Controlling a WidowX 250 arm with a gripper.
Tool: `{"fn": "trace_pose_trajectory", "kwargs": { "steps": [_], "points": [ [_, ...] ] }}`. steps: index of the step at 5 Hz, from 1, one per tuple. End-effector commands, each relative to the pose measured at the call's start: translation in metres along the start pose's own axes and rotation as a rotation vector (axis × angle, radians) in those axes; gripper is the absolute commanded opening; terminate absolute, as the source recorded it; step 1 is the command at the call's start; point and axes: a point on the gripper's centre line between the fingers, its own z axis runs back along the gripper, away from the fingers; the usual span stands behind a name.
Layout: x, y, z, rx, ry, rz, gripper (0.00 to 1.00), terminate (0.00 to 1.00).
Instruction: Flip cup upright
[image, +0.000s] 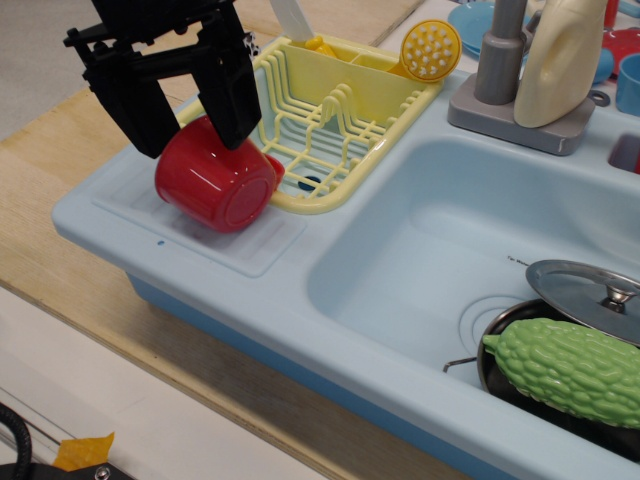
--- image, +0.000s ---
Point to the white and yellow utensil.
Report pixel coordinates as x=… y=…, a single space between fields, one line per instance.
x=296 y=26

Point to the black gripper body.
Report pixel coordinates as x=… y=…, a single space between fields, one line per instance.
x=109 y=47

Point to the blue plastic cup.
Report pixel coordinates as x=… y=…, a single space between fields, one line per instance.
x=628 y=86

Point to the red plastic cup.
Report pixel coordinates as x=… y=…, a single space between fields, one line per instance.
x=226 y=190

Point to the steel pot lid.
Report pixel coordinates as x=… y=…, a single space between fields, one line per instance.
x=592 y=296

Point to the black base with screw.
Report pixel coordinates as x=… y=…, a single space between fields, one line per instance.
x=104 y=471

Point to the yellow dish rack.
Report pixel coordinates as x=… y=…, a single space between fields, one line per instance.
x=330 y=120

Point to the green bitter gourd toy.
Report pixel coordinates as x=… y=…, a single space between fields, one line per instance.
x=570 y=368

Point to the red plastic bowl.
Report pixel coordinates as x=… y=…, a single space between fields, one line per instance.
x=621 y=43

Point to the cream detergent bottle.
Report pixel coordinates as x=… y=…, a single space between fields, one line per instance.
x=562 y=61

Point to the yellow tape piece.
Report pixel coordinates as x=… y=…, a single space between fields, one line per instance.
x=76 y=454

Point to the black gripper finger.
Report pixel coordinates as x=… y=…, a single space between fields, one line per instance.
x=230 y=95
x=138 y=107

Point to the yellow round scrub brush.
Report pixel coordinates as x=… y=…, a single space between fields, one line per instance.
x=429 y=52

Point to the grey toy faucet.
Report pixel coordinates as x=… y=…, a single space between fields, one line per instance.
x=484 y=103

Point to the light blue toy sink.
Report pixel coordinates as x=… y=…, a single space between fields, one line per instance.
x=380 y=303

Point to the blue plastic plate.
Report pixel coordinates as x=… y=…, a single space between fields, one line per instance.
x=472 y=21

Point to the blue plastic bowl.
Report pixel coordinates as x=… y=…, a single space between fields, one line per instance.
x=605 y=66

